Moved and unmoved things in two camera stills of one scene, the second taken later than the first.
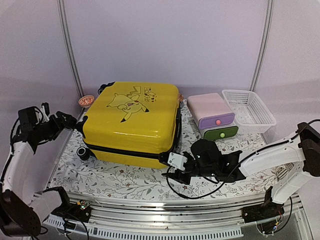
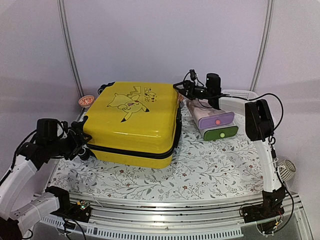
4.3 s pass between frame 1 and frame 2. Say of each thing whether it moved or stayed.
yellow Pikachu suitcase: stayed
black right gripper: moved
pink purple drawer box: stayed
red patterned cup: stayed
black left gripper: moved
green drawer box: stayed
